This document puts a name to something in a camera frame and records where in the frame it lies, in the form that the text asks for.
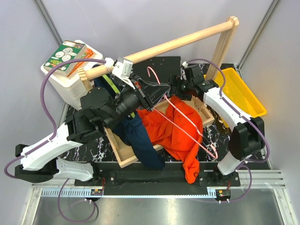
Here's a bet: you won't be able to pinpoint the orange book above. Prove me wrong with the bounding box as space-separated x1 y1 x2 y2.
67 48 94 77

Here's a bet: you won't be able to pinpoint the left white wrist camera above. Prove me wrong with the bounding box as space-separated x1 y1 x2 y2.
104 58 135 89

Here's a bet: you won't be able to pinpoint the white drawer unit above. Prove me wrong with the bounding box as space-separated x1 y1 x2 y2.
48 40 103 110

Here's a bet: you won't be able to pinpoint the pink wire hanger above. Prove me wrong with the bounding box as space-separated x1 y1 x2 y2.
146 67 218 160

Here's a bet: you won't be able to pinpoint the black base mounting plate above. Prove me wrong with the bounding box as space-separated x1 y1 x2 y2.
75 162 241 197

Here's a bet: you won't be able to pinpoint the wooden clothes rack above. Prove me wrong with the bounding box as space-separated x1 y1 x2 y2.
77 15 240 169

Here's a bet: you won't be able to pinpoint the navy blue shorts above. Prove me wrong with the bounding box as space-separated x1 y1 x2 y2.
94 77 165 170

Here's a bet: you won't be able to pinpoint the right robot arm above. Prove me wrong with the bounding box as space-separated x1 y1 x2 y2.
168 65 270 186

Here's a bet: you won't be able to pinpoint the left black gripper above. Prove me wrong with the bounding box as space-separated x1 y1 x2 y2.
105 73 171 129

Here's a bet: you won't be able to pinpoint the yellow plastic tray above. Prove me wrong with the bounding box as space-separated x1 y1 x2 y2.
203 68 267 130

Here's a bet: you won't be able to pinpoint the black square board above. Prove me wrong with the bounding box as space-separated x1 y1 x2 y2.
130 56 181 84

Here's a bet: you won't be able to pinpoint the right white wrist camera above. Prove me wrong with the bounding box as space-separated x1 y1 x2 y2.
180 61 204 83

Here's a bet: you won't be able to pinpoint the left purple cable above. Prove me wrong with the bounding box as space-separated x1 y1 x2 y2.
4 58 111 222

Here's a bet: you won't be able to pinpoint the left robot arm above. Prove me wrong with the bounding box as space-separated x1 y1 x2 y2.
15 75 170 186

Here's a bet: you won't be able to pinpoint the green cover book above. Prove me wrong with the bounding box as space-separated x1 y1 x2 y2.
43 40 87 71

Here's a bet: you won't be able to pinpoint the lime green hanger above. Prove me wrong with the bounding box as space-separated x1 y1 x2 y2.
101 74 137 120

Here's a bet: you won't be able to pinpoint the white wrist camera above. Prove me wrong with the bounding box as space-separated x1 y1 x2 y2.
104 58 135 89
180 61 204 83

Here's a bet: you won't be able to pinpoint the orange shorts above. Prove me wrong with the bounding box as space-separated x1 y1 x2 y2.
137 105 202 184

